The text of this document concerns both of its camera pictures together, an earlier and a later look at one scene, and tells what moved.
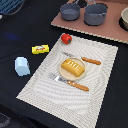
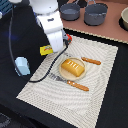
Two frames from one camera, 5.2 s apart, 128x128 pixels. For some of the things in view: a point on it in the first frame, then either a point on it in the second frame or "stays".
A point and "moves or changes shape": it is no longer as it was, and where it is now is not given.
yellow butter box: [40, 49] moves or changes shape
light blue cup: [21, 66] stays
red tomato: [66, 38] stays
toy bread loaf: [73, 67] stays
